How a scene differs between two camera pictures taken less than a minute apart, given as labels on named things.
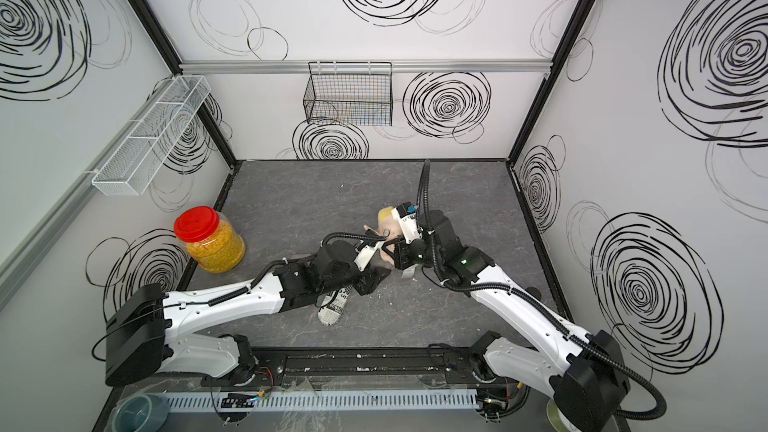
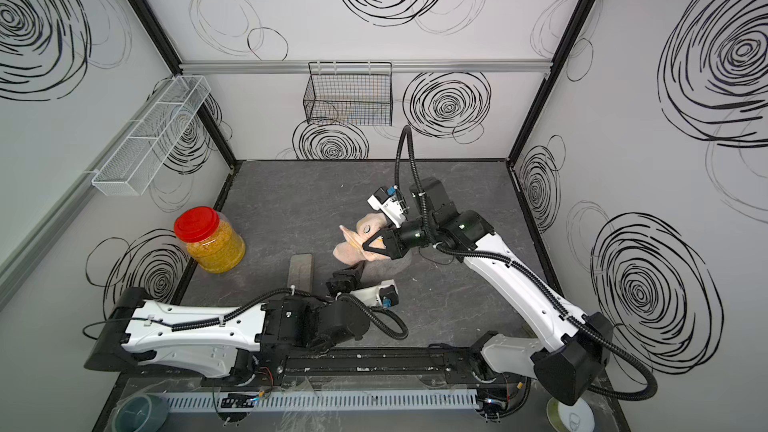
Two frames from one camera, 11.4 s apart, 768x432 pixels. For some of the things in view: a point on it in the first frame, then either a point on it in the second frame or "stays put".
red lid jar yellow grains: x=211 y=241 stays put
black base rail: x=367 y=367 stays put
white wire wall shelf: x=140 y=156 stays put
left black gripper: x=371 y=280 → x=346 y=282
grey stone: x=377 y=261 → x=368 y=296
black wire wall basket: x=349 y=93 stays put
